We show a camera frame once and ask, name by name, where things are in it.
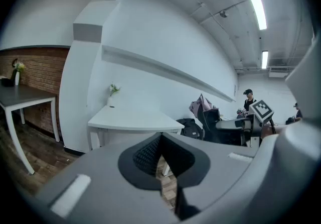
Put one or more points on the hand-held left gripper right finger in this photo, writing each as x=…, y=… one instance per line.
x=183, y=165

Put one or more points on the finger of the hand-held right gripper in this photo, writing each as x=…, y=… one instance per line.
x=225, y=124

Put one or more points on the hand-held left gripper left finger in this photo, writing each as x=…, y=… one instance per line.
x=144, y=160

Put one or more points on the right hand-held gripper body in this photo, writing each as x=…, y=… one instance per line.
x=260, y=111

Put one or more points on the person's right forearm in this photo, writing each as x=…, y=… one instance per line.
x=268, y=128

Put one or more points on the black office chair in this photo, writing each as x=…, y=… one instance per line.
x=213, y=125

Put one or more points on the black bag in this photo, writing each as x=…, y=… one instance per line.
x=190, y=128

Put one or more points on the white table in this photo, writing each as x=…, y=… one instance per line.
x=133, y=118

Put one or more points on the white air conditioner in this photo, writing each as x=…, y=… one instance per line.
x=279, y=71

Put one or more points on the short ceiling light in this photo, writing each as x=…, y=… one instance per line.
x=265, y=59

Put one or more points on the small ceiling fixture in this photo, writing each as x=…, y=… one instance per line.
x=223, y=13

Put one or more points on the long ceiling light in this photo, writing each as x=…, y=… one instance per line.
x=257, y=2

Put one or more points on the dark grey table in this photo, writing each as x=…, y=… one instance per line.
x=22, y=95

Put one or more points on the white vase with yellow flowers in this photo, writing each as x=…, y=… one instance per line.
x=17, y=72

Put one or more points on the black box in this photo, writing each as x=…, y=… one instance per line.
x=6, y=82

